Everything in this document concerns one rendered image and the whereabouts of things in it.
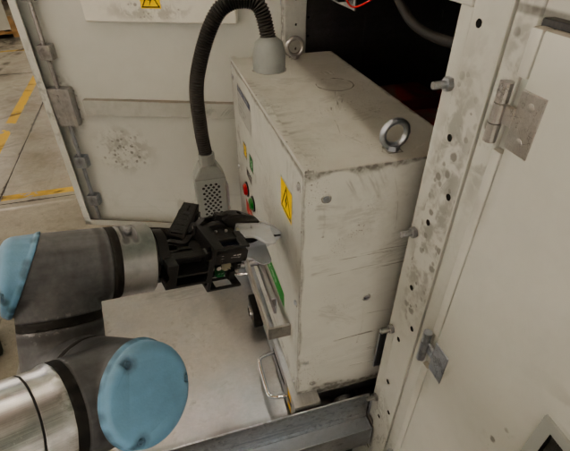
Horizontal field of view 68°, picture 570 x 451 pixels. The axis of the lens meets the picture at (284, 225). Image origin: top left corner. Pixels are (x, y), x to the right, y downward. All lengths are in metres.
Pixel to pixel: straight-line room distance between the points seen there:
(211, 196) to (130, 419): 0.68
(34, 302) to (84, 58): 0.81
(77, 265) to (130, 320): 0.60
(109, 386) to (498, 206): 0.35
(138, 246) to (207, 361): 0.50
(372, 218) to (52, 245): 0.39
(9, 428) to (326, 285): 0.42
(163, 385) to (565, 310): 0.33
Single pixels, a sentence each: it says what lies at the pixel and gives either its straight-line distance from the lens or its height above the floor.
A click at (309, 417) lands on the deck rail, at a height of 0.89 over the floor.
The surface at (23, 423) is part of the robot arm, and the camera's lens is 0.38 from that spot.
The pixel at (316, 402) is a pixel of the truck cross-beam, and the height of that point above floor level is 0.93.
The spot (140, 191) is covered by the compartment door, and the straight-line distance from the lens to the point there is 1.36.
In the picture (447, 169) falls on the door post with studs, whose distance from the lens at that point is 0.49.
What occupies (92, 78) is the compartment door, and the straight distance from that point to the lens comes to 1.24.
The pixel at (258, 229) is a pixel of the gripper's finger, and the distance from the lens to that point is 0.64.
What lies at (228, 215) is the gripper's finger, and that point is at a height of 1.29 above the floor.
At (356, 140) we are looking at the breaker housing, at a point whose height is 1.39.
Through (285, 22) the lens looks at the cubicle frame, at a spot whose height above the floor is 1.44.
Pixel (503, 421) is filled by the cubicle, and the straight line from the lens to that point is 0.49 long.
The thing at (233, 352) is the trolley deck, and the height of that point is 0.85.
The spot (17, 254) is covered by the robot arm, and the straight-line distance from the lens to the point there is 0.53.
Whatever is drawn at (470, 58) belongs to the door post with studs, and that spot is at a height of 1.53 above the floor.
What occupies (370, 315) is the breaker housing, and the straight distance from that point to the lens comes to 0.73.
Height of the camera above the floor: 1.64
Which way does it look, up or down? 37 degrees down
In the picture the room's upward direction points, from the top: straight up
